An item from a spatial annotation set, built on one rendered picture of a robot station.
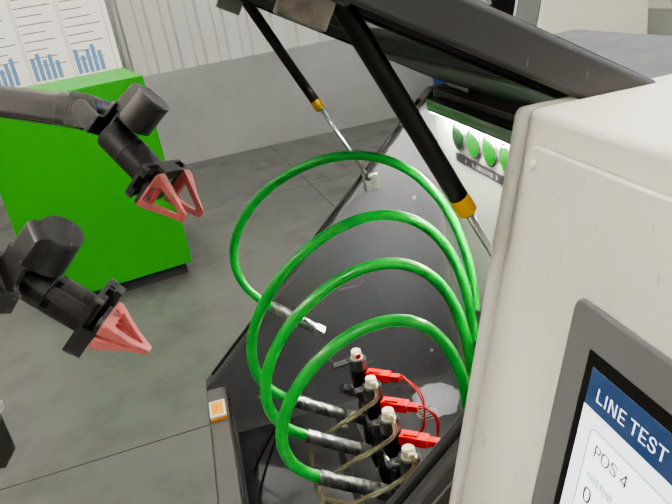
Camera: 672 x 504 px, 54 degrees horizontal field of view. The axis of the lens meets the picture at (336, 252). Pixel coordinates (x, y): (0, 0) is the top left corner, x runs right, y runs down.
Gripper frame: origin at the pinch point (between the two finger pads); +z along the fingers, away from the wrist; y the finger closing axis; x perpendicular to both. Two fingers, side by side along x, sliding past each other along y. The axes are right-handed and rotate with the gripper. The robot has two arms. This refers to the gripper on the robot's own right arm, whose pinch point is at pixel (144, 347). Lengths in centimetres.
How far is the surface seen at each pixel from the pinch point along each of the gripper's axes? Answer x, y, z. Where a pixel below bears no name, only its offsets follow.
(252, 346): -4.7, 12.3, 11.0
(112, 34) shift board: 603, -140, -167
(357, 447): -9.7, 10.8, 29.3
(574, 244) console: -35, 52, 18
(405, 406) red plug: -2.6, 15.8, 33.9
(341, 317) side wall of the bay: 38.6, 2.5, 31.3
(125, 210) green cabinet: 299, -140, -39
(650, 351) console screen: -45, 51, 21
